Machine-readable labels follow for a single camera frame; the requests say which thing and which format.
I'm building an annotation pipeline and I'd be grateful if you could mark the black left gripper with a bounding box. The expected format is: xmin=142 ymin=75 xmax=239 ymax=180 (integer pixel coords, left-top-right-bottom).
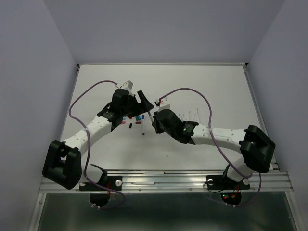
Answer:
xmin=121 ymin=90 xmax=154 ymax=118

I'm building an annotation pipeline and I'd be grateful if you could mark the navy blue marker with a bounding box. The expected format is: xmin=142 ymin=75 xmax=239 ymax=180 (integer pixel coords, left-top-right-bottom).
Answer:
xmin=141 ymin=115 xmax=145 ymax=135

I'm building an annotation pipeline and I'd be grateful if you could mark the grey marker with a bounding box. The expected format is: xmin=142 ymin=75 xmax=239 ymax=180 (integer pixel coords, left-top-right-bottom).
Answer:
xmin=148 ymin=111 xmax=154 ymax=123

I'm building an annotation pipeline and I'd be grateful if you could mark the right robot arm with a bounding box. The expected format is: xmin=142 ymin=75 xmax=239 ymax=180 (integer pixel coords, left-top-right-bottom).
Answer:
xmin=152 ymin=109 xmax=276 ymax=188

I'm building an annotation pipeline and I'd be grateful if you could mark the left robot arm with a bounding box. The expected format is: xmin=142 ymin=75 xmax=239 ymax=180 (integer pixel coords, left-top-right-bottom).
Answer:
xmin=42 ymin=89 xmax=154 ymax=190

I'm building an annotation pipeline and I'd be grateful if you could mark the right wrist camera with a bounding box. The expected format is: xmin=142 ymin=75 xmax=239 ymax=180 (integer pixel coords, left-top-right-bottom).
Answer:
xmin=155 ymin=97 xmax=170 ymax=112

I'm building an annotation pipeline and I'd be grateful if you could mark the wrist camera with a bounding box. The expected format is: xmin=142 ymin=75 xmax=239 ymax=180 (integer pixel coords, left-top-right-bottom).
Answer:
xmin=116 ymin=80 xmax=134 ymax=95
xmin=155 ymin=97 xmax=170 ymax=112

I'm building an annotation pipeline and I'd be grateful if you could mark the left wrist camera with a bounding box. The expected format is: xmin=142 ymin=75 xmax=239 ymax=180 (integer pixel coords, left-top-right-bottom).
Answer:
xmin=116 ymin=80 xmax=134 ymax=95

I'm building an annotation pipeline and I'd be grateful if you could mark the aluminium front rail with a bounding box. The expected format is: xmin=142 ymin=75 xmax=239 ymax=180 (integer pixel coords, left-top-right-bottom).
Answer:
xmin=39 ymin=170 xmax=293 ymax=194

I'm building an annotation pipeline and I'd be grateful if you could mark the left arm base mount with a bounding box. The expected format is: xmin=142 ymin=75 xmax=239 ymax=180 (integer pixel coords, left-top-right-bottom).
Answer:
xmin=79 ymin=164 xmax=126 ymax=210

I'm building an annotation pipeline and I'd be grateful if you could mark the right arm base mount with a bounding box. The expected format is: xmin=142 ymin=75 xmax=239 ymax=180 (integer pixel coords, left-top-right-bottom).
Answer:
xmin=204 ymin=165 xmax=251 ymax=206

